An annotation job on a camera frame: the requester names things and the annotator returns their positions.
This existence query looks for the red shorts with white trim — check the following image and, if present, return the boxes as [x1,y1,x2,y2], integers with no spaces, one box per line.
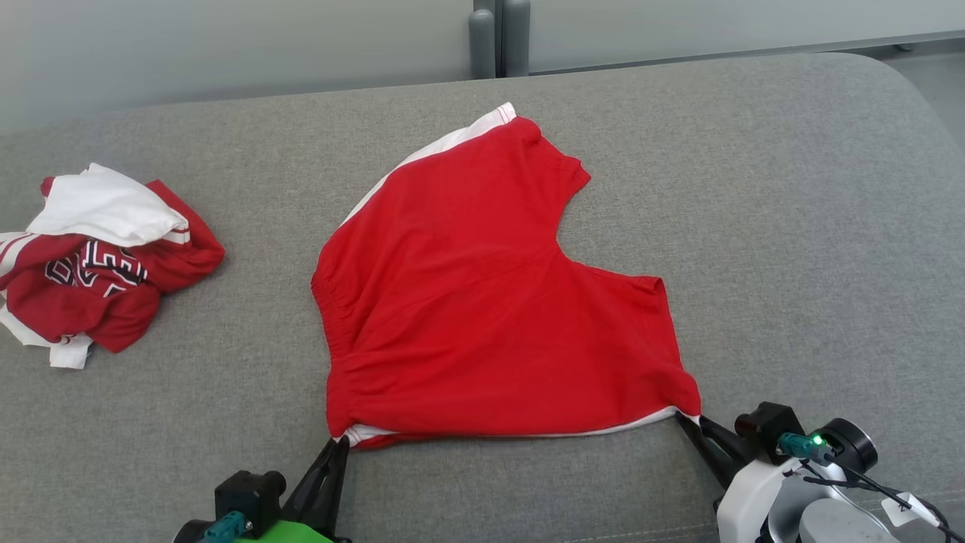
[311,102,703,451]

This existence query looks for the grey fabric sofa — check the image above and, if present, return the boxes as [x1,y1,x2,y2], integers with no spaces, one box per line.
[0,51,965,543]

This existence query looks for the thin black cable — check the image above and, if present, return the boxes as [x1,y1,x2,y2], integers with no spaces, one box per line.
[799,459,965,543]

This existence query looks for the teal right cable connector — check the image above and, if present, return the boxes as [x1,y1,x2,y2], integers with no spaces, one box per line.
[777,431,836,463]

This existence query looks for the teal cable connector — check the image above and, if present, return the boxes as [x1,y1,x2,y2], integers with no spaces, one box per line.
[777,431,836,463]
[202,511,254,543]

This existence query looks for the white cable tag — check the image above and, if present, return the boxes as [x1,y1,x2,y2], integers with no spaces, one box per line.
[881,492,943,529]

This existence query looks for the red jersey with white sleeves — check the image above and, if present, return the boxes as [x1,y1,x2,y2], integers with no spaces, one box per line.
[0,162,226,370]

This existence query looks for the grey rounded post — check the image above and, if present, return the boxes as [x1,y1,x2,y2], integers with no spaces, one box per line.
[468,8,497,80]
[503,0,532,77]

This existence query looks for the teal left cable connector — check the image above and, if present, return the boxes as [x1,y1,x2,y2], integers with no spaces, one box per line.
[202,511,254,543]

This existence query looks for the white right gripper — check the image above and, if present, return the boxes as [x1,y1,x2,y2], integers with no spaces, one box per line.
[675,413,801,543]

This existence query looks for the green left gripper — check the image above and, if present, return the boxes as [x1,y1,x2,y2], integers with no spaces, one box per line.
[234,435,351,543]

